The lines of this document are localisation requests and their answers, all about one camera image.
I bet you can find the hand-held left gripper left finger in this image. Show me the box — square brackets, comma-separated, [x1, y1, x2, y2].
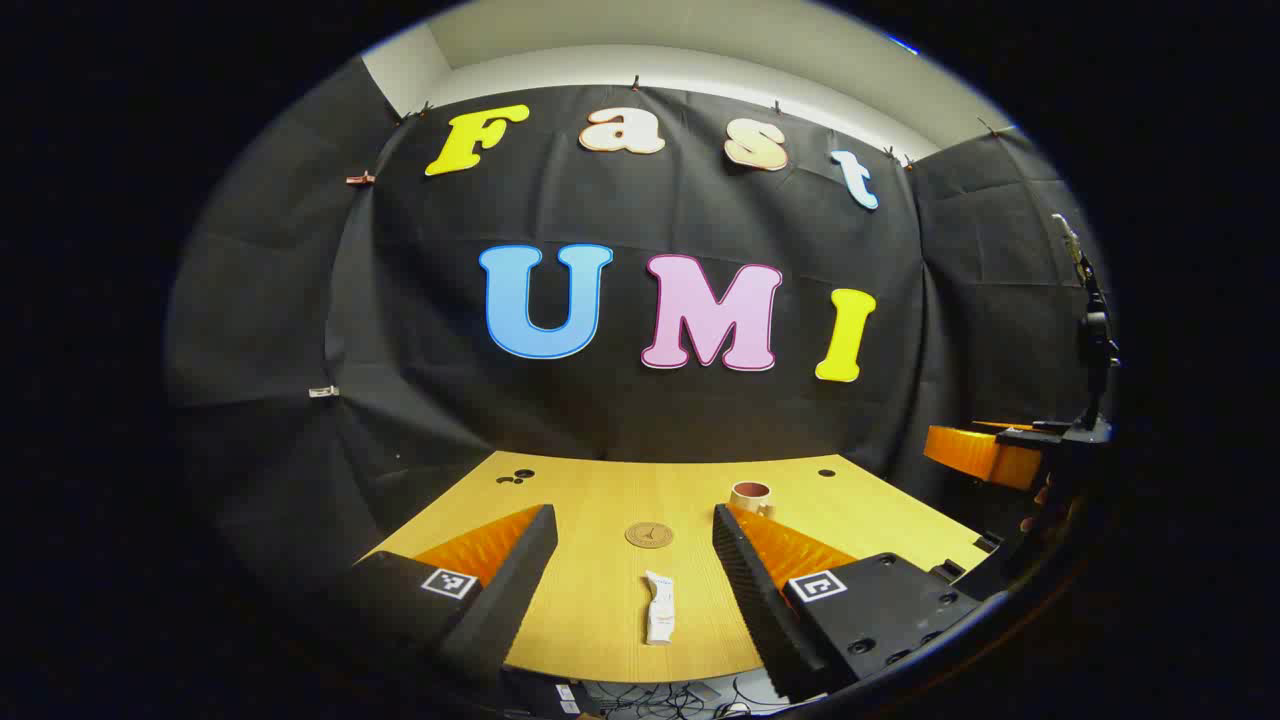
[335, 503, 559, 691]

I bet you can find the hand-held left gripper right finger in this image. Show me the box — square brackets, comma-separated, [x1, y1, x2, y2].
[712, 503, 986, 704]

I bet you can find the white toothpaste tube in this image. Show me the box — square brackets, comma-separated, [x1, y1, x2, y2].
[643, 570, 677, 646]

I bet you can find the wooden desktop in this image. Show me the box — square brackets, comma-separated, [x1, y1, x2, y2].
[360, 450, 991, 684]

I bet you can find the black backdrop cloth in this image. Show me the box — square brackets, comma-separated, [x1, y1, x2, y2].
[165, 55, 1111, 601]

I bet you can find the tangle of black floor cables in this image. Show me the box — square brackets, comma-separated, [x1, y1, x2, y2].
[590, 675, 771, 719]

